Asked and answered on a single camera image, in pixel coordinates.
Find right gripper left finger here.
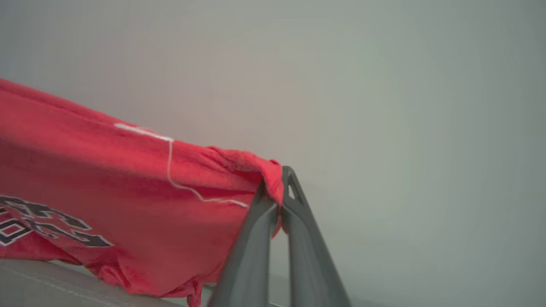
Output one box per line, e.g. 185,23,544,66
207,179,280,307

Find red and white garment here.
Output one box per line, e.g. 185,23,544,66
0,78,285,307

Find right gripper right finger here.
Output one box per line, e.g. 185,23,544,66
279,166,353,307

